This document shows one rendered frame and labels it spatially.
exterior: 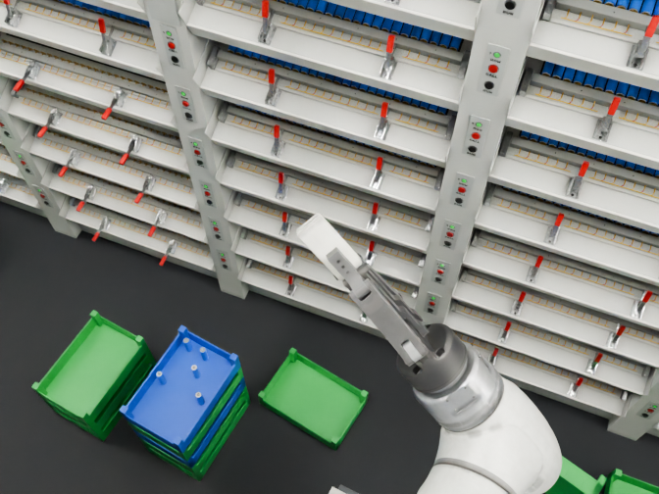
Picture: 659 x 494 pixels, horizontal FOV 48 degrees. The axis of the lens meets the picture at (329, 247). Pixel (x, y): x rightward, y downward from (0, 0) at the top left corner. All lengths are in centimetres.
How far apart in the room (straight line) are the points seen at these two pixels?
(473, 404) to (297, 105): 105
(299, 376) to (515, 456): 176
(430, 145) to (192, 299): 133
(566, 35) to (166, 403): 148
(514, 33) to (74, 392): 175
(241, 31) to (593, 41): 71
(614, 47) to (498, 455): 79
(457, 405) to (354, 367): 177
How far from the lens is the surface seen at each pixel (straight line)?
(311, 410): 254
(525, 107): 153
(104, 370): 252
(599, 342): 218
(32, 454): 268
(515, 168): 168
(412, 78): 155
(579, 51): 139
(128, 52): 192
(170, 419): 224
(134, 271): 285
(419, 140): 169
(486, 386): 85
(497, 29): 138
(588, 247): 184
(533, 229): 183
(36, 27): 206
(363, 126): 171
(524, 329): 232
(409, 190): 184
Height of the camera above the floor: 241
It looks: 59 degrees down
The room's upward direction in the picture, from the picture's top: straight up
